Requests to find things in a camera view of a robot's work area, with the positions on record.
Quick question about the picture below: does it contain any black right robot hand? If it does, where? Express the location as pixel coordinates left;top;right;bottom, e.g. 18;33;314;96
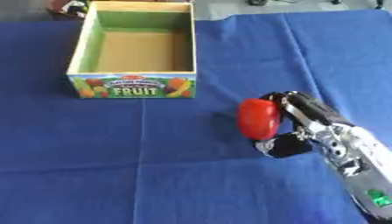
252;90;355;159

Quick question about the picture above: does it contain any red toy fruit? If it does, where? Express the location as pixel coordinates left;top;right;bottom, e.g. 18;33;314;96
235;98;282;142

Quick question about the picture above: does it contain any wooden box with green inside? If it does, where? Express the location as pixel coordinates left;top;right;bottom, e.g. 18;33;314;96
66;0;200;100

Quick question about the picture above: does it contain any dark bag on floor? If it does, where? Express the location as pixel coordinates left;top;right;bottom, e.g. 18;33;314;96
47;0;92;19

